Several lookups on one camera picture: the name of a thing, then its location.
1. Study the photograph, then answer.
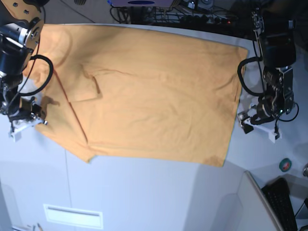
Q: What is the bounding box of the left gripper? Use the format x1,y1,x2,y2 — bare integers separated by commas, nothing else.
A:
242,96,284,134

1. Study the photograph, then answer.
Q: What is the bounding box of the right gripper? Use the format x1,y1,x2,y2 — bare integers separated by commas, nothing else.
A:
7,96,46,122

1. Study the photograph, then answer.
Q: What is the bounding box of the orange t-shirt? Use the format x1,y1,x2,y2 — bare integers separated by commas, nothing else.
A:
36,25,248,167

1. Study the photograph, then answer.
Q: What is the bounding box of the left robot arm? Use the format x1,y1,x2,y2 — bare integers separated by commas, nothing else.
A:
237,8,298,134

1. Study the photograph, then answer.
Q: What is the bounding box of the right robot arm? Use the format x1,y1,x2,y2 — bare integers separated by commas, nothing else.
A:
0,0,53,123

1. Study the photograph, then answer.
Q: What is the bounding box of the green tape roll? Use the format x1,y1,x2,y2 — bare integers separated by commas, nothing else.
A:
279,158,292,172

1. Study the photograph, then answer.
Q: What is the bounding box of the black keyboard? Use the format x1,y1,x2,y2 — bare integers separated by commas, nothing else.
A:
261,178,297,231

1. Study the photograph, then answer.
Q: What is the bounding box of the metal knob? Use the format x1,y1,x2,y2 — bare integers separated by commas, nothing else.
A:
302,164,308,177

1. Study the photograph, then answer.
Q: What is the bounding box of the grey side panel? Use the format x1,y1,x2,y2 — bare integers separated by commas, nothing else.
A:
211,171,283,231

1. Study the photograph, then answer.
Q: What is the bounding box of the blue white device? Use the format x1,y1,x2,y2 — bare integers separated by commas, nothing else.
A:
107,0,180,7

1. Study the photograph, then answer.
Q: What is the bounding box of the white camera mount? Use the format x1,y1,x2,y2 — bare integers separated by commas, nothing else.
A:
237,108,282,143
8,117,48,142

